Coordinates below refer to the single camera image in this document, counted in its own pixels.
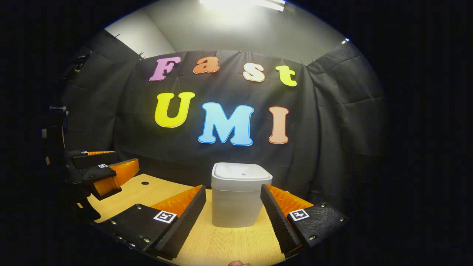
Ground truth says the wooden desktop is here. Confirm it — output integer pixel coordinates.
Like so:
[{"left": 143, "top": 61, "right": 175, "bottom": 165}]
[{"left": 87, "top": 174, "right": 296, "bottom": 266}]

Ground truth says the black backdrop cloth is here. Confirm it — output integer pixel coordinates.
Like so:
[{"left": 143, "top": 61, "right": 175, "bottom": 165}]
[{"left": 61, "top": 30, "right": 388, "bottom": 211}]

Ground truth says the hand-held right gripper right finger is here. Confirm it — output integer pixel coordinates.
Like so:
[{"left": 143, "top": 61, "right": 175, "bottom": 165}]
[{"left": 261, "top": 184, "right": 350, "bottom": 259}]

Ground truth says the white desktop garbage bin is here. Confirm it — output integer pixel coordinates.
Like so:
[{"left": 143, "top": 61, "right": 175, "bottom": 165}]
[{"left": 211, "top": 162, "right": 273, "bottom": 228}]

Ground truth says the long ceiling light panel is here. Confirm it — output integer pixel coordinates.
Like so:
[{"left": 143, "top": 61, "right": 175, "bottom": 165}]
[{"left": 200, "top": 0, "right": 286, "bottom": 12}]

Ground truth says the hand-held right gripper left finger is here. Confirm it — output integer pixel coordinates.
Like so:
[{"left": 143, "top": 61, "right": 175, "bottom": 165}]
[{"left": 94, "top": 185, "right": 207, "bottom": 260}]

